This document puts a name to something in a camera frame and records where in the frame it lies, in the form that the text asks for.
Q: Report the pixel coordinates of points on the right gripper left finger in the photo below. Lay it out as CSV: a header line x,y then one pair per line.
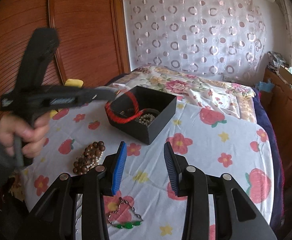
x,y
56,209

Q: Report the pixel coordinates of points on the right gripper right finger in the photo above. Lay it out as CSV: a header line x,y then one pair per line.
x,y
236,217

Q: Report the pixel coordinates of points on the black open jewelry box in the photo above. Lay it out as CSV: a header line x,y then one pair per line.
x,y
141,112

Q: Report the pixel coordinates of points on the person's left hand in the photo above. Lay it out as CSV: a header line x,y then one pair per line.
x,y
34,137

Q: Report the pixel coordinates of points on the yellow striped plush toy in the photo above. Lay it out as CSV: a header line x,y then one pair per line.
x,y
69,82

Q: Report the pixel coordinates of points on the strawberry flower print sheet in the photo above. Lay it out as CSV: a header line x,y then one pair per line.
x,y
215,143

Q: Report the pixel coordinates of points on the wooden slatted wardrobe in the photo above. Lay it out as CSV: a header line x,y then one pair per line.
x,y
92,40

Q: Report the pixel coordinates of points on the floral quilt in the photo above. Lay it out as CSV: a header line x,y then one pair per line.
x,y
224,97

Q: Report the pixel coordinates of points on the blue crumpled cloth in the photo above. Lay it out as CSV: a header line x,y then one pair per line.
x,y
265,86

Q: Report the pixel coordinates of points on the wooden side cabinet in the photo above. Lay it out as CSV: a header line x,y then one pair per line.
x,y
279,111

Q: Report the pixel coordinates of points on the cardboard box on cabinet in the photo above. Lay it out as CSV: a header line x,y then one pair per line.
x,y
286,75

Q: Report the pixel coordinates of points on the patterned bag on cabinet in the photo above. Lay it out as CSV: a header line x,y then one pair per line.
x,y
276,61

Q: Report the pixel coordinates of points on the sheer circle pattern curtain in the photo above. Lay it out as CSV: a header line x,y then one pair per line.
x,y
216,39

